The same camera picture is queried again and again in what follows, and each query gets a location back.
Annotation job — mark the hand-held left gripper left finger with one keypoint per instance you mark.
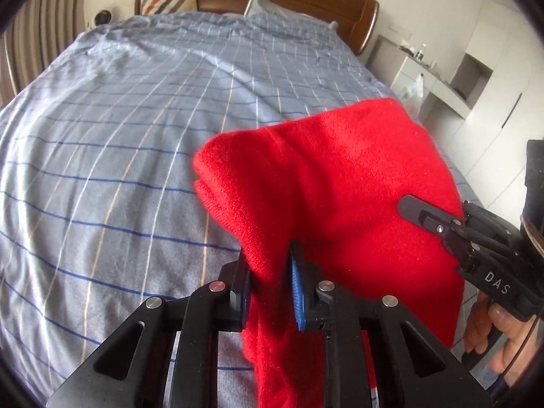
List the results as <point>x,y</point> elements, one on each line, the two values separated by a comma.
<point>238,295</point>

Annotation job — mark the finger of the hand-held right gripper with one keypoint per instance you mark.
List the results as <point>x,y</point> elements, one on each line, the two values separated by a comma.
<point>414,208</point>

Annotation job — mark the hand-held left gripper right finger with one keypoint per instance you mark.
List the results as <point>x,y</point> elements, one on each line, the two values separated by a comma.
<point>297,293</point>

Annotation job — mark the red sweater with white print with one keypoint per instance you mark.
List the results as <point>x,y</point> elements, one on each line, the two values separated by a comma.
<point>331,170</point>

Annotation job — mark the person's right hand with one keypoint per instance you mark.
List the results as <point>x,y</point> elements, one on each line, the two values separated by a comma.
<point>503,321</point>

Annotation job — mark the clear plastic bag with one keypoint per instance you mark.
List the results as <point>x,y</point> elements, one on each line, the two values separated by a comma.
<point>413,93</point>

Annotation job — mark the white wardrobe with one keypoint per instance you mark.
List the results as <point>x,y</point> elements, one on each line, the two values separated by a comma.
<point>501,114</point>

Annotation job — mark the white desk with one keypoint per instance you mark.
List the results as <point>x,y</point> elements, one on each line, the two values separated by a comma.
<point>408,70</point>

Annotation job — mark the blue plaid duvet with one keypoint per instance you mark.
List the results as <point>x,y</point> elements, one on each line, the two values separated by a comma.
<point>127,136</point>

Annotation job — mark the blue plaid pillow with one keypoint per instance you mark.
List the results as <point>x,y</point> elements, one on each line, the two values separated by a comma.
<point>272,8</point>

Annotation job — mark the round black white device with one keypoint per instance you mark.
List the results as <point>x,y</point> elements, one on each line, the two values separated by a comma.
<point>102,18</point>

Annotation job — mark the beige curtain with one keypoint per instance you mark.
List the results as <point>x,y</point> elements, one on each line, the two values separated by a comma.
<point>38,21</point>

